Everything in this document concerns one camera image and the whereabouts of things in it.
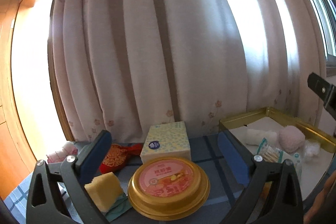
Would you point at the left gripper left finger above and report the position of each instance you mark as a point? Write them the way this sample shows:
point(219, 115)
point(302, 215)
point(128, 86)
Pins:
point(45, 203)

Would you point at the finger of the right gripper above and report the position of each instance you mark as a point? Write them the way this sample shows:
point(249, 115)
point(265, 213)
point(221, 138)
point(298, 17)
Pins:
point(325, 91)

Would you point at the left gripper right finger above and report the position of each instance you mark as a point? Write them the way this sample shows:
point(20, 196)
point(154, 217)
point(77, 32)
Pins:
point(283, 203)

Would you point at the cotton swab packet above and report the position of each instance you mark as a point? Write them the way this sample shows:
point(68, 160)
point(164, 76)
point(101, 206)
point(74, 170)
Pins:
point(271, 153)

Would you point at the white cotton balls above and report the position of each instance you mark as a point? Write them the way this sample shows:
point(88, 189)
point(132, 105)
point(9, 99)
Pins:
point(311, 150)

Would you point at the pink fluffy puff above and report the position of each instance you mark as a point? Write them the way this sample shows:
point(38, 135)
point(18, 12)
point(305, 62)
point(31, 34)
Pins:
point(291, 139)

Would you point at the white gauze roll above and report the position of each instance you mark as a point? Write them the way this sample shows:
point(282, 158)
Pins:
point(255, 137)

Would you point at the yellow sponge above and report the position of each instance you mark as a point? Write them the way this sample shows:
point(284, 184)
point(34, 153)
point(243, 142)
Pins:
point(104, 190)

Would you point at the orange wooden door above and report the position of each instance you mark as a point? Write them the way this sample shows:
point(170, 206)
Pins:
point(17, 158)

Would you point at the gold rectangular tin tray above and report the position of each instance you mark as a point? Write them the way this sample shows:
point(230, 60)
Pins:
point(270, 119)

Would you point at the pink rolled towel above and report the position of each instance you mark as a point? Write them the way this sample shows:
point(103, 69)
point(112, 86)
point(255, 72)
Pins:
point(58, 156)

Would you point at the teal cloth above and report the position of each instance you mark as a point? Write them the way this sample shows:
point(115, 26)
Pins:
point(120, 206)

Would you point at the red embroidered pouch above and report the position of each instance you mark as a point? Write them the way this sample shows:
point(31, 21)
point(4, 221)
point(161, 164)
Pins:
point(118, 156)

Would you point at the round gold tin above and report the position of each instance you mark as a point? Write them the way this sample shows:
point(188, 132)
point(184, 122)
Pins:
point(168, 188)

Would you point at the yellow tissue pack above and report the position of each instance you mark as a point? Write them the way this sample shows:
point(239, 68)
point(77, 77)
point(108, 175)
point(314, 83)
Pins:
point(166, 140)

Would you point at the pink floral curtain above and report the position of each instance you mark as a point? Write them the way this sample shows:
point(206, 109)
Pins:
point(125, 65)

